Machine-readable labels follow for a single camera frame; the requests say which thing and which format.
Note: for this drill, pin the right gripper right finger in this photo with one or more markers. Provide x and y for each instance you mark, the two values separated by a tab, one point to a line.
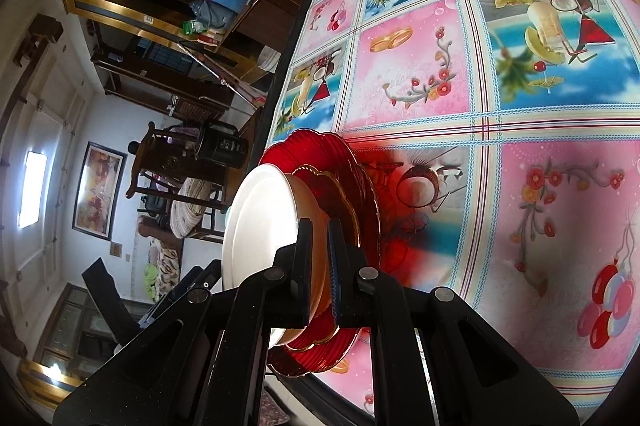
435	360

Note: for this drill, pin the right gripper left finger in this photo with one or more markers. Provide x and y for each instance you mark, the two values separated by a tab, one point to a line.
201	360

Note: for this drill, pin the large white foam bowl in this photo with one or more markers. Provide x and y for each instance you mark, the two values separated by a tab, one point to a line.
264	217

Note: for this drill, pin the large red glass plate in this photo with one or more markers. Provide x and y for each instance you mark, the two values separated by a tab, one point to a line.
328	152

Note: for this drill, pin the small red glass plate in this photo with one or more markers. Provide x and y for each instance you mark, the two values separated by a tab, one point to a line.
331	199

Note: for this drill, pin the wooden armchair with cushion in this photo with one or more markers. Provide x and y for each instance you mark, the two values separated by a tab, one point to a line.
165	167

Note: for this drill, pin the black jug on stool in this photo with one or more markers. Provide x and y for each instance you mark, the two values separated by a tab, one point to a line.
221	143

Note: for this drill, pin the white plastic bucket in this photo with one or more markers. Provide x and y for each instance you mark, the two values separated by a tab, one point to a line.
268	59

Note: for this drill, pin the colourful printed tablecloth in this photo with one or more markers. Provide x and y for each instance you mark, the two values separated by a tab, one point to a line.
502	141

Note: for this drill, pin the framed wall painting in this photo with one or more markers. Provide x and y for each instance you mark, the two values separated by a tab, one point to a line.
97	192

